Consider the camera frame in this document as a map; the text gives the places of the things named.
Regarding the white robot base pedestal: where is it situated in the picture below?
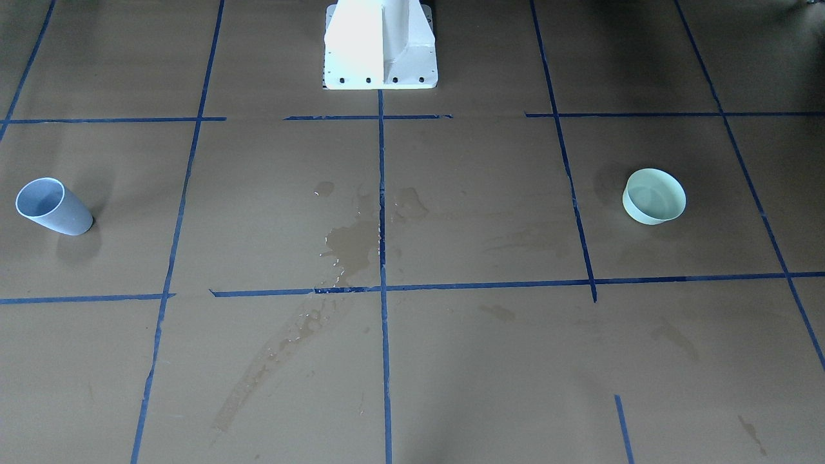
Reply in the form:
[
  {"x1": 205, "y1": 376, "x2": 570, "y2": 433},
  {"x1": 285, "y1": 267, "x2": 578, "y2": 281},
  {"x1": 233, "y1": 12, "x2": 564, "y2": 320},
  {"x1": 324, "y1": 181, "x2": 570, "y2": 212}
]
[{"x1": 322, "y1": 1, "x2": 439, "y2": 90}]

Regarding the light blue plastic cup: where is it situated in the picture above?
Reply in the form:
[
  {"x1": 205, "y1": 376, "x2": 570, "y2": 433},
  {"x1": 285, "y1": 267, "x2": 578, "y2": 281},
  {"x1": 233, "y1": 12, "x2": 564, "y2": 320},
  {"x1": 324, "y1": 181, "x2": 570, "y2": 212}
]
[{"x1": 15, "y1": 177, "x2": 93, "y2": 236}]

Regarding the mint green bowl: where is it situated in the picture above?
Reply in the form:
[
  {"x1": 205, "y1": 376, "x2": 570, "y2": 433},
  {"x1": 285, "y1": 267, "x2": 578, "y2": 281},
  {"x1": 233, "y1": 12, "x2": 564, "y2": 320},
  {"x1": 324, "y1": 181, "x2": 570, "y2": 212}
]
[{"x1": 622, "y1": 168, "x2": 687, "y2": 226}]

